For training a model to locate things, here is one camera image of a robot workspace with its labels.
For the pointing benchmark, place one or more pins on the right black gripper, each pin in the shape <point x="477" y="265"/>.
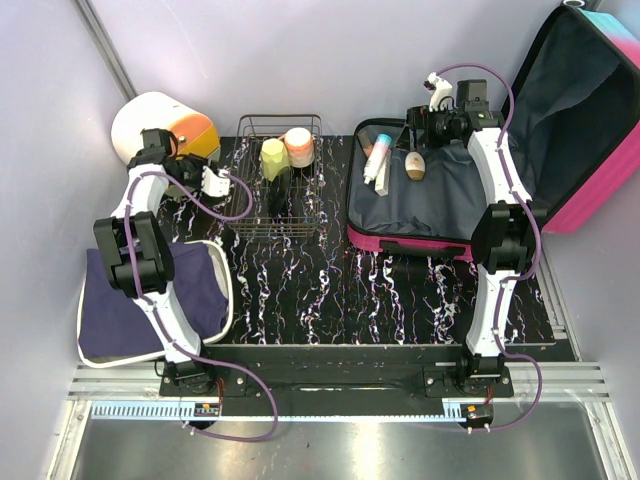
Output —
<point x="419" y="118"/>

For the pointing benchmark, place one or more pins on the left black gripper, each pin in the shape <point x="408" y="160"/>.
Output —
<point x="199" y="162"/>

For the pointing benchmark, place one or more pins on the white blue pink tube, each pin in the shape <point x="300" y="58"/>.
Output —
<point x="376" y="157"/>

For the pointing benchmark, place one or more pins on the white rectangular tray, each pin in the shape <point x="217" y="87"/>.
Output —
<point x="222" y="280"/>

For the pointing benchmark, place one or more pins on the pink teal cartoon suitcase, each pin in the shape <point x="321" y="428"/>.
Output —
<point x="573" y="135"/>

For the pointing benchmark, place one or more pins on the purple garment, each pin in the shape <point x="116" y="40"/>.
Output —
<point x="110" y="315"/>

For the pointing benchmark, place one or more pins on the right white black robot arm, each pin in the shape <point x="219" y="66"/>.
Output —
<point x="504" y="243"/>

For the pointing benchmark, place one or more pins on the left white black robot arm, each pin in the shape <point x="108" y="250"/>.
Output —
<point x="138" y="262"/>

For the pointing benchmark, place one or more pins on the yellow faceted cup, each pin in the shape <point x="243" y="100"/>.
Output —
<point x="274" y="158"/>

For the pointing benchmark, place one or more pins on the black object in basket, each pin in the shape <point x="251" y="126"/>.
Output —
<point x="278" y="193"/>

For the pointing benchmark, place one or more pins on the pink ribbed cup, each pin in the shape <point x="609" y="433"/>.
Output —
<point x="300" y="147"/>

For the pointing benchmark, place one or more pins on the black marble pattern mat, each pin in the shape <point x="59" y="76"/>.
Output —
<point x="323" y="290"/>

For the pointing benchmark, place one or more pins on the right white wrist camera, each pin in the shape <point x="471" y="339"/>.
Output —
<point x="441" y="93"/>

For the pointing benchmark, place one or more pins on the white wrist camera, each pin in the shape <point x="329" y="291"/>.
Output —
<point x="441" y="93"/>
<point x="215" y="184"/>

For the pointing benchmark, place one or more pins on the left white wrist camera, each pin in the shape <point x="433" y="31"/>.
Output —
<point x="215" y="184"/>

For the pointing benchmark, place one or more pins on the black wire basket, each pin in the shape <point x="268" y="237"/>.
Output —
<point x="301" y="215"/>

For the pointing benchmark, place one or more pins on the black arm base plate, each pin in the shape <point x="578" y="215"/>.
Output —
<point x="429" y="371"/>

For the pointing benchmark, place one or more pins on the aluminium frame rail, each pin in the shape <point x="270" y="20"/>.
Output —
<point x="133" y="393"/>

